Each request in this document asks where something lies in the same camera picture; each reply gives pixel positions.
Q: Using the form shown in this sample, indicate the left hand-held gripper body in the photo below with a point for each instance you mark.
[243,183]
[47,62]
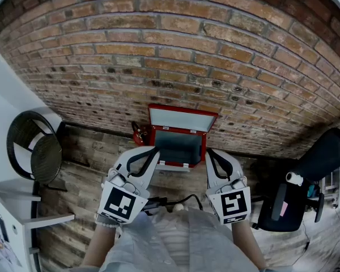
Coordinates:
[119,204]

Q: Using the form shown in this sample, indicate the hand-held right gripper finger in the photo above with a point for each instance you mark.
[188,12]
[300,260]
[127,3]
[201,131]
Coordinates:
[211,180]
[235,167]

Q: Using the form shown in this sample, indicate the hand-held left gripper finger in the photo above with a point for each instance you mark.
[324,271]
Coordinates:
[151,174]
[123,163]

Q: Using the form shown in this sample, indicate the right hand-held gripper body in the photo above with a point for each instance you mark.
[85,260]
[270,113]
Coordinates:
[233,204]

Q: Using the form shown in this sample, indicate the red fire extinguisher box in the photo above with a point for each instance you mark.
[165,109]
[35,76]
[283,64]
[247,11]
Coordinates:
[178,149]

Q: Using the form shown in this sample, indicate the person's right forearm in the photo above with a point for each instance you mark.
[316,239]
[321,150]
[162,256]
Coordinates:
[248,242]

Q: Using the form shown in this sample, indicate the person's left forearm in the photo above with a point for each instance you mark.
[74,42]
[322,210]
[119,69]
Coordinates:
[100,245]

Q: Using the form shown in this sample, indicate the red fire extinguisher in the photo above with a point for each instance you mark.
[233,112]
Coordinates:
[139,136]

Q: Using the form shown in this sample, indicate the white shoe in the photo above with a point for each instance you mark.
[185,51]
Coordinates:
[178,207]

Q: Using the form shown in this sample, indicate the pink sticky note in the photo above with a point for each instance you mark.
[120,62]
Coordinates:
[283,209]

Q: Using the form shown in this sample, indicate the light grey shirt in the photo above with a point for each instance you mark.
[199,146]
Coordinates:
[173,242]

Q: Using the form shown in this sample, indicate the black wicker chair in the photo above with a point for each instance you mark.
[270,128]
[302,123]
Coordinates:
[45,157]

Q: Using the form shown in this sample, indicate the black office chair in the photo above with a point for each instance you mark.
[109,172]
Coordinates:
[317,157]

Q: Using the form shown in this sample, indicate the white desk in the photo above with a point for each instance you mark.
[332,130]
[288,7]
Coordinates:
[8,191]

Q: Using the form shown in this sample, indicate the black marker pen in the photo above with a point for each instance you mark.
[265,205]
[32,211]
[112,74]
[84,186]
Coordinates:
[3,228]

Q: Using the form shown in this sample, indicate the printed paper sheet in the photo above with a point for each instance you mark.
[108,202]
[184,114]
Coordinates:
[1,251]

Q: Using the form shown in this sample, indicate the white cylindrical camera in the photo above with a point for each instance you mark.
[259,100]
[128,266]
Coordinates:
[294,179]

